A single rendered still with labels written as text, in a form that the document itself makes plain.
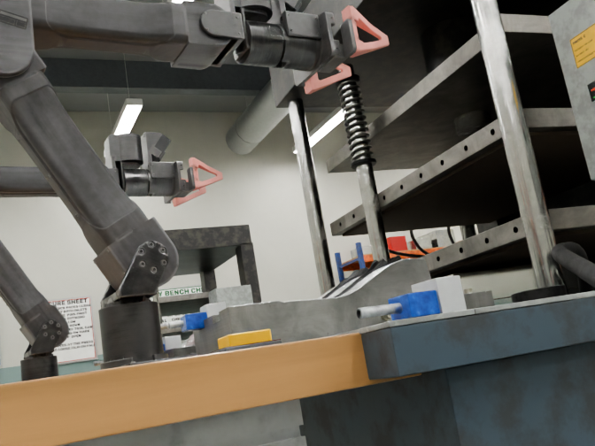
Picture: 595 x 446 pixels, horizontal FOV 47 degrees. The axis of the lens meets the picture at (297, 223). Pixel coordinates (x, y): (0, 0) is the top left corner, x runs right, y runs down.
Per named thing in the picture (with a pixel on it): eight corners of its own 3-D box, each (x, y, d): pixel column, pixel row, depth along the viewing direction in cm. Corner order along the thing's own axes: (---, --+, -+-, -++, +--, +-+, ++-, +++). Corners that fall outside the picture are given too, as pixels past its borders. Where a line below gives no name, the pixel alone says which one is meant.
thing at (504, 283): (467, 337, 185) (452, 273, 189) (415, 346, 209) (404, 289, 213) (606, 313, 204) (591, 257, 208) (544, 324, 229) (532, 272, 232)
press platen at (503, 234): (543, 230, 157) (537, 210, 158) (343, 301, 256) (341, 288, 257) (759, 209, 185) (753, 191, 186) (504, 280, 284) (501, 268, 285)
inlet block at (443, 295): (374, 334, 74) (366, 285, 75) (351, 340, 79) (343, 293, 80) (469, 320, 80) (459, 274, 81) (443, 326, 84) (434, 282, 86)
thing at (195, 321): (157, 342, 119) (152, 311, 120) (151, 344, 124) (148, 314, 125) (229, 331, 124) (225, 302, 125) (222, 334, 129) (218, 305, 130)
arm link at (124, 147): (134, 146, 149) (76, 144, 143) (145, 131, 142) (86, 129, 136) (139, 197, 147) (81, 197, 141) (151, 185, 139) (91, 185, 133)
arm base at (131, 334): (134, 312, 84) (75, 319, 81) (190, 281, 67) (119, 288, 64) (142, 378, 83) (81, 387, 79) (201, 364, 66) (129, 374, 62)
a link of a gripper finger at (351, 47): (364, 35, 101) (309, 28, 96) (393, 11, 95) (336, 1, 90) (372, 78, 100) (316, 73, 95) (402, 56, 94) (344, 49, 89)
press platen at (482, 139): (518, 127, 162) (513, 108, 163) (331, 236, 261) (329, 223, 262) (732, 121, 190) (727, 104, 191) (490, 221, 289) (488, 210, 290)
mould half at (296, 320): (236, 364, 106) (224, 278, 109) (198, 372, 130) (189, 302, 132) (498, 322, 125) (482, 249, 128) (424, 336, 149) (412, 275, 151)
